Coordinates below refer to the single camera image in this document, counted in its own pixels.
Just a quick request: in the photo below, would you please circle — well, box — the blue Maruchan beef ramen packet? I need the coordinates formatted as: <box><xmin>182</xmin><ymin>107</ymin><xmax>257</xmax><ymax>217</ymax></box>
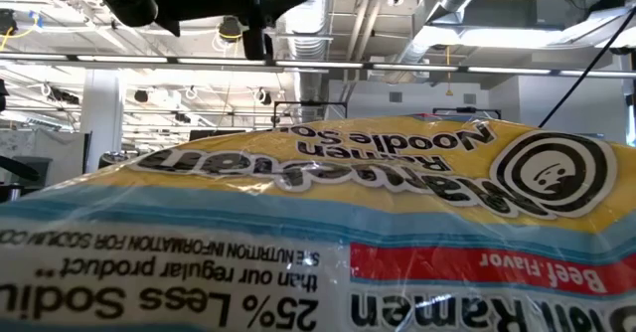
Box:
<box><xmin>0</xmin><ymin>114</ymin><xmax>636</xmax><ymax>332</ymax></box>

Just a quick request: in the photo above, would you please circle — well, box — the black monitor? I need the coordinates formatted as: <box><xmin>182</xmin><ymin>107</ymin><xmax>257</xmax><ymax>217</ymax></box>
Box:
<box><xmin>187</xmin><ymin>127</ymin><xmax>248</xmax><ymax>144</ymax></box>

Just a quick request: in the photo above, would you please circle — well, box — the white pillar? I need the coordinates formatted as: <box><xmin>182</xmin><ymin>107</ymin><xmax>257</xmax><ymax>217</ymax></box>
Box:
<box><xmin>81</xmin><ymin>68</ymin><xmax>124</xmax><ymax>172</ymax></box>

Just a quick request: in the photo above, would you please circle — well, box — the bright ceiling light panel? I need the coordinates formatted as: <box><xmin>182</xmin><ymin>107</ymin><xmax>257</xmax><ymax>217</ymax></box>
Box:
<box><xmin>426</xmin><ymin>6</ymin><xmax>636</xmax><ymax>50</ymax></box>

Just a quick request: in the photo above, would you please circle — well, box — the black curved bar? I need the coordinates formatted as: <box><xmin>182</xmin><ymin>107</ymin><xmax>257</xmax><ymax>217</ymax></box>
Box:
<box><xmin>0</xmin><ymin>154</ymin><xmax>41</xmax><ymax>183</ymax></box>

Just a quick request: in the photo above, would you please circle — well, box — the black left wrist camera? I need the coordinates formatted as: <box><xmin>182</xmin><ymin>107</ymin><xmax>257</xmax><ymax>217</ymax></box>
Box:
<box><xmin>241</xmin><ymin>22</ymin><xmax>275</xmax><ymax>62</ymax></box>

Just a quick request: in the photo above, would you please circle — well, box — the silver ribbed ventilation duct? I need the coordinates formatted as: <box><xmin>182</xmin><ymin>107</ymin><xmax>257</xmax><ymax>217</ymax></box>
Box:
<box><xmin>276</xmin><ymin>0</ymin><xmax>335</xmax><ymax>124</ymax></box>

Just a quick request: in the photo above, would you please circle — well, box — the yellow ceiling cable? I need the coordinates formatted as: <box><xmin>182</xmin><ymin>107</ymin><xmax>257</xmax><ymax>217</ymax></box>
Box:
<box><xmin>213</xmin><ymin>23</ymin><xmax>244</xmax><ymax>58</ymax></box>
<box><xmin>0</xmin><ymin>12</ymin><xmax>42</xmax><ymax>53</ymax></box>

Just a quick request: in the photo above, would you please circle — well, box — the yellow hanging cord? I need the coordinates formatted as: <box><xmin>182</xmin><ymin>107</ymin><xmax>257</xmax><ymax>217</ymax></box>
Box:
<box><xmin>444</xmin><ymin>46</ymin><xmax>454</xmax><ymax>97</ymax></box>

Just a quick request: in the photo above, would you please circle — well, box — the black hanging cable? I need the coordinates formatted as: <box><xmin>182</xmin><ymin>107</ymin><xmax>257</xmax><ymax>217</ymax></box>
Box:
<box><xmin>538</xmin><ymin>7</ymin><xmax>636</xmax><ymax>128</ymax></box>

